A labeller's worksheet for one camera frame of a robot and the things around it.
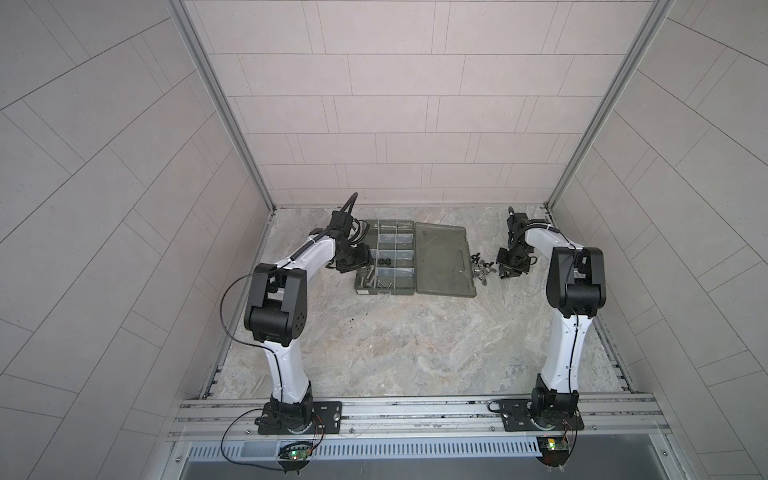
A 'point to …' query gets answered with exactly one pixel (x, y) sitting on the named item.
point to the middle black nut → (388, 261)
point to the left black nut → (381, 261)
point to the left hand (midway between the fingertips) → (374, 256)
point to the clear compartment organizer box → (392, 259)
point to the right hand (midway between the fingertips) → (501, 269)
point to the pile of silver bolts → (370, 273)
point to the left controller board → (297, 452)
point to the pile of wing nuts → (480, 268)
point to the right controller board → (554, 450)
